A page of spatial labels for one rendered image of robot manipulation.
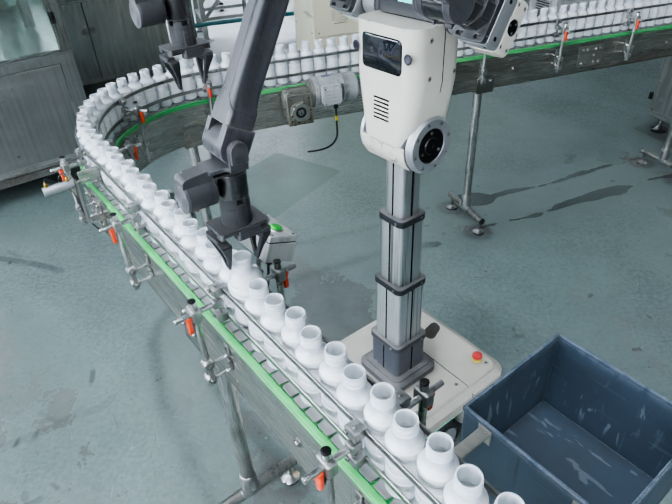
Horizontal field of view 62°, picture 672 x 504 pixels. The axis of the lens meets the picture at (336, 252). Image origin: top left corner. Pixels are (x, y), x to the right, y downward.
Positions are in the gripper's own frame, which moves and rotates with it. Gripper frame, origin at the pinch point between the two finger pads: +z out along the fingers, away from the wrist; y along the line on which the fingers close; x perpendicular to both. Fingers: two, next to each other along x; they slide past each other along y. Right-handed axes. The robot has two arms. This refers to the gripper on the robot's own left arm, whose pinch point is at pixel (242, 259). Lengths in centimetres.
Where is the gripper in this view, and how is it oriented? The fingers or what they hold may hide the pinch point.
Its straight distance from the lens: 111.3
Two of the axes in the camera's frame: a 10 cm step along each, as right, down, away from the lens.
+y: 7.9, -3.6, 4.9
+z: 0.2, 8.2, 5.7
